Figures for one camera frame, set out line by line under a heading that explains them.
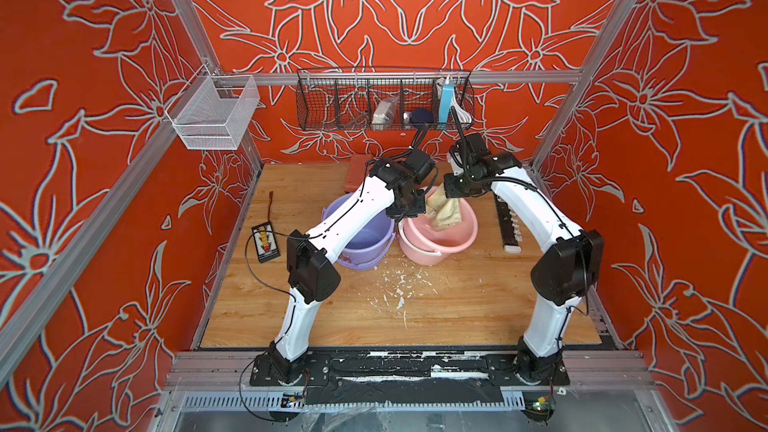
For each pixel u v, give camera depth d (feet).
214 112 3.08
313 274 1.78
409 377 2.39
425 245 2.48
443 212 2.75
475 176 2.07
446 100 2.80
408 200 2.21
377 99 3.27
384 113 3.01
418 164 2.05
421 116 3.18
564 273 1.59
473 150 2.19
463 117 2.96
